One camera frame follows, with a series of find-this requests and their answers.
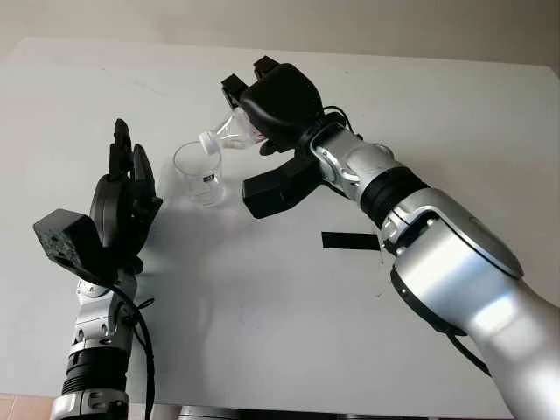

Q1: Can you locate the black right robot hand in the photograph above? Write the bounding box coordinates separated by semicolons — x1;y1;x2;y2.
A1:
220;55;327;157

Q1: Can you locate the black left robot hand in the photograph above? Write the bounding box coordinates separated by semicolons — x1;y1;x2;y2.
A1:
89;117;164;281

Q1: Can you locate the clear red-label water bottle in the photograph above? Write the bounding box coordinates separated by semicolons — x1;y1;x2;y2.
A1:
198;108;269;155

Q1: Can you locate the clear plastic cup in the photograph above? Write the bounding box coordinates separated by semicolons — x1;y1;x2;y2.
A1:
172;140;227;207

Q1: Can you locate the black tape strip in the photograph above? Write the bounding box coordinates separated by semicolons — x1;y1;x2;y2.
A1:
321;231;380;252

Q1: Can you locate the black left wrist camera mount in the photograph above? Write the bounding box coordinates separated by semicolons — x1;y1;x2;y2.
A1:
32;208;116;286

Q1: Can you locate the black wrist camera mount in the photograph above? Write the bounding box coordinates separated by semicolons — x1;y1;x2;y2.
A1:
32;208;116;286
241;150;328;220

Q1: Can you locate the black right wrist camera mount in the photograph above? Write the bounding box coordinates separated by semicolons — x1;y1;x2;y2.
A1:
241;150;328;220

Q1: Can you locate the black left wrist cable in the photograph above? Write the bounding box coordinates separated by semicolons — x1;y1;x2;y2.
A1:
104;279;157;420

